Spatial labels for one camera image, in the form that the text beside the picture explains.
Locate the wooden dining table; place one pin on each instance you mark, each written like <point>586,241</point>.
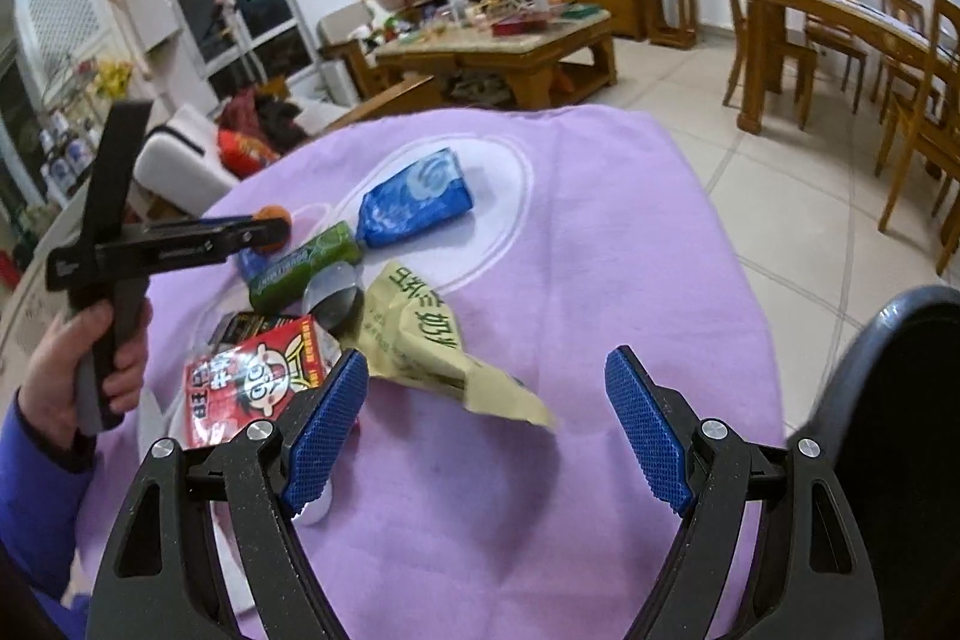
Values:
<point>825,6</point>

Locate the dark printed packet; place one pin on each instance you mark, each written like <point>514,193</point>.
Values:
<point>240,326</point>

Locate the blue white soft packet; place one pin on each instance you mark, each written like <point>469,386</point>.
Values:
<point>416,201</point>

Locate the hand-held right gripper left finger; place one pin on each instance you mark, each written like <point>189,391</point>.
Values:
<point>326,430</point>

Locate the small dark cup foil lid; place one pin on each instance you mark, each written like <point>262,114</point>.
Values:
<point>334,302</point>

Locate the green candy roll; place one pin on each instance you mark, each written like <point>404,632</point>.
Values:
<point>300,265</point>

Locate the small orange ball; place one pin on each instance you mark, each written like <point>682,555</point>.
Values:
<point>274,215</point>

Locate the person's left forearm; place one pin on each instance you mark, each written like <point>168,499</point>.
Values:
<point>37,512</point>

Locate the wooden television stand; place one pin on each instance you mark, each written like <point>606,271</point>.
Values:
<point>607,6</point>

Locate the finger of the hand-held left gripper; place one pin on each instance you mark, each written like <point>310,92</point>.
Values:
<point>202,242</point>

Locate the wooden armchair white cushion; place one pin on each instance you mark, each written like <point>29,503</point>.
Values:
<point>349,33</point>

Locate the yellow artificial flowers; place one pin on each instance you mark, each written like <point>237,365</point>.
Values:
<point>112,74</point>

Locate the black round trash bin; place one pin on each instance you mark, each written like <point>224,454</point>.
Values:
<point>900,460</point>

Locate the wooden coffee table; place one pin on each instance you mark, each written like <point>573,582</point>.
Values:
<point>510,59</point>

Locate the wooden sofa white cushions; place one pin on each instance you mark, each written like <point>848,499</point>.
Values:
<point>187,153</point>

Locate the white lattice cabinet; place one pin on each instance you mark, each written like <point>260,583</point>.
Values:
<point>67,3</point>

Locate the white round cap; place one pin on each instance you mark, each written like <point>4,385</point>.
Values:
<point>319,514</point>

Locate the red cartoon milk carton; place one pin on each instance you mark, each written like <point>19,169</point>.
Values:
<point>247,385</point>

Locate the flat red box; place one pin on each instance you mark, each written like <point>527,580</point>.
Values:
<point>517,25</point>

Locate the small blue packet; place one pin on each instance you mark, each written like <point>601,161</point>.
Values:
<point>251,266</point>

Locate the person's left hand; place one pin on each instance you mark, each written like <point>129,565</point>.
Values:
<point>56,370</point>

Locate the glass balcony door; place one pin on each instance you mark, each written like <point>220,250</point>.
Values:
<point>225,10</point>

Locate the yellow-green paper wrapper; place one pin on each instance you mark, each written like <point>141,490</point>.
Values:
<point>435,340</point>

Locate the purple tablecloth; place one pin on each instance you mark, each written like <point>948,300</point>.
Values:
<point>600,235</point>

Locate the red printed cushion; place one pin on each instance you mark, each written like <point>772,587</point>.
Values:
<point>244,153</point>

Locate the white shelf unit with bottles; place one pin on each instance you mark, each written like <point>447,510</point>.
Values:
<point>60,160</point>

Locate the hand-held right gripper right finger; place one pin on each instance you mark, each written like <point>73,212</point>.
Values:
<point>649,430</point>

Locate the dark clothing pile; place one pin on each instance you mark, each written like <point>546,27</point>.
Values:
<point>274,115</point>

